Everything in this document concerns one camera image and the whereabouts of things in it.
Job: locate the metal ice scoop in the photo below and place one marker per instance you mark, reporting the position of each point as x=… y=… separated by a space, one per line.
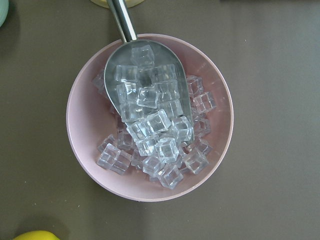
x=122 y=56

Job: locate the pink bowl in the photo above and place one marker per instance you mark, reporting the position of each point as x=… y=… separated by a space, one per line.
x=89 y=121

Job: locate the clear ice cubes pile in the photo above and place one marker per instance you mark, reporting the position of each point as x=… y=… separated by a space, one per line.
x=153 y=134

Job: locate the round wooden stand base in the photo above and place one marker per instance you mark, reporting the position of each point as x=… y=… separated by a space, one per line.
x=129 y=3

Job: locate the yellow lemon near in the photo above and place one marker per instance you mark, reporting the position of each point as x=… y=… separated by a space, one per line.
x=37 y=235

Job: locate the mint green bowl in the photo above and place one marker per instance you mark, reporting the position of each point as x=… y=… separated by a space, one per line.
x=4 y=8

